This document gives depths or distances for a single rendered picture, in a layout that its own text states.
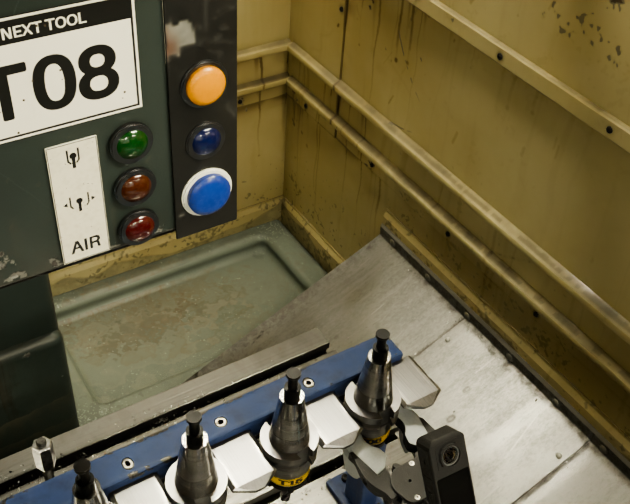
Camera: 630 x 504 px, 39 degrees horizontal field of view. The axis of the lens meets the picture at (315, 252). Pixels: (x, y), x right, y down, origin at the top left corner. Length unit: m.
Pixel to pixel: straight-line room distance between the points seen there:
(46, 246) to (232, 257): 1.58
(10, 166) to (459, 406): 1.18
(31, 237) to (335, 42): 1.29
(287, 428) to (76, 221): 0.45
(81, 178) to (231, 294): 1.53
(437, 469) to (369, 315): 0.81
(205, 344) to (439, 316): 0.54
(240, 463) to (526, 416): 0.71
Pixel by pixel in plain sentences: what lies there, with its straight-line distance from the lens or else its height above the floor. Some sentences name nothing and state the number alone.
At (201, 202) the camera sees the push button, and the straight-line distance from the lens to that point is 0.58.
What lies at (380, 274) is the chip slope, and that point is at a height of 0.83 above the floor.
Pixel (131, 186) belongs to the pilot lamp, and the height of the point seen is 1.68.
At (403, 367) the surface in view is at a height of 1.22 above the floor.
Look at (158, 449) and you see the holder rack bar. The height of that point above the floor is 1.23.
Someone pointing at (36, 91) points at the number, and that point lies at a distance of 0.50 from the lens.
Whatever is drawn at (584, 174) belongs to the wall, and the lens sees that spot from 1.34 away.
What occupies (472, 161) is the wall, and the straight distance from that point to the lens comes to 1.52.
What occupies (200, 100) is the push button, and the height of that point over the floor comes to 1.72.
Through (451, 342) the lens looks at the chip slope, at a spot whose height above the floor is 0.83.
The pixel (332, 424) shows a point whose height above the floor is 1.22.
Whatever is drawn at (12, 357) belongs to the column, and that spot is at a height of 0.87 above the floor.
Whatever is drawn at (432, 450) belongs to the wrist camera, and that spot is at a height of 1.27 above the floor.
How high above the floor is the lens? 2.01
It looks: 41 degrees down
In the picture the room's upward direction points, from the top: 4 degrees clockwise
